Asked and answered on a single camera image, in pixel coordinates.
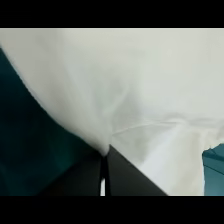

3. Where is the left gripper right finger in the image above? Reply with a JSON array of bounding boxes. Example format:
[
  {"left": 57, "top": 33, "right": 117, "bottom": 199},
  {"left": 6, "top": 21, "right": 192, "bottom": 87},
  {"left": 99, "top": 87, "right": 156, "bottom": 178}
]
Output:
[{"left": 105, "top": 144, "right": 169, "bottom": 197}]

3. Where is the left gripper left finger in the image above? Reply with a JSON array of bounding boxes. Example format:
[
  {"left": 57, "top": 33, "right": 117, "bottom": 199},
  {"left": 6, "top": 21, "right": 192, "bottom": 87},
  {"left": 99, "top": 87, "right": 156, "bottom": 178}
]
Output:
[{"left": 40, "top": 152, "right": 103, "bottom": 197}]

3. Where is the white garment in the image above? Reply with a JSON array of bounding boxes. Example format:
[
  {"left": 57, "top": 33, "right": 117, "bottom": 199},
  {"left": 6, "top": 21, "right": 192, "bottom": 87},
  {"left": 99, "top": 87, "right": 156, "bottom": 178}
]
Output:
[{"left": 0, "top": 27, "right": 224, "bottom": 197}]

